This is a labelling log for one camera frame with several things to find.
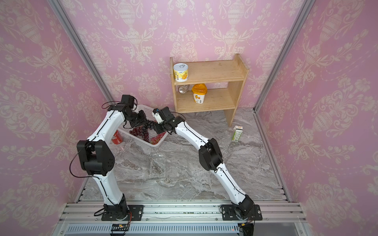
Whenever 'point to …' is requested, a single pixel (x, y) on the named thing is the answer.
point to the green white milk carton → (236, 133)
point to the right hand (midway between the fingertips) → (155, 127)
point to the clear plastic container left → (149, 164)
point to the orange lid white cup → (199, 91)
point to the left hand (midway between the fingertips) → (148, 121)
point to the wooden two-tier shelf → (217, 101)
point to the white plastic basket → (148, 109)
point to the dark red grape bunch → (138, 132)
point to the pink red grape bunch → (154, 140)
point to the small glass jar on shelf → (183, 89)
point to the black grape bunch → (148, 124)
